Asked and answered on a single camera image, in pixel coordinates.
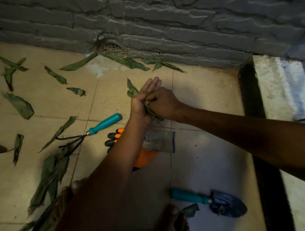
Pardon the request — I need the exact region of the person's right hand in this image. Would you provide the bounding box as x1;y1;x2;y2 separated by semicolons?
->
142;87;185;121

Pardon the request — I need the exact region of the person's left hand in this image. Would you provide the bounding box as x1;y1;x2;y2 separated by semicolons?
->
130;76;163;126

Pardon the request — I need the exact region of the person's right forearm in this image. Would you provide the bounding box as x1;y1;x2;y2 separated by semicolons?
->
174;104;305;182

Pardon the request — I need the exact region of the person's left forearm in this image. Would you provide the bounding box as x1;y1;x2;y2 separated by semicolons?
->
53;119;151;231

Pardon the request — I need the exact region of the person's left foot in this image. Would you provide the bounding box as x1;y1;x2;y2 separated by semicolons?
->
46;177;87;231

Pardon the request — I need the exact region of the orange black work glove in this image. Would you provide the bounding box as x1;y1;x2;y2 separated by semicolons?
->
105;128;176;172

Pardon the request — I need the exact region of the teal handled hand rake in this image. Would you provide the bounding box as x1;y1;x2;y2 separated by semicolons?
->
55;113;123;157

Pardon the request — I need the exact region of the wide teal handled trowel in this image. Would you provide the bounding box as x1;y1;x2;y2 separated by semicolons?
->
169;188;248;218

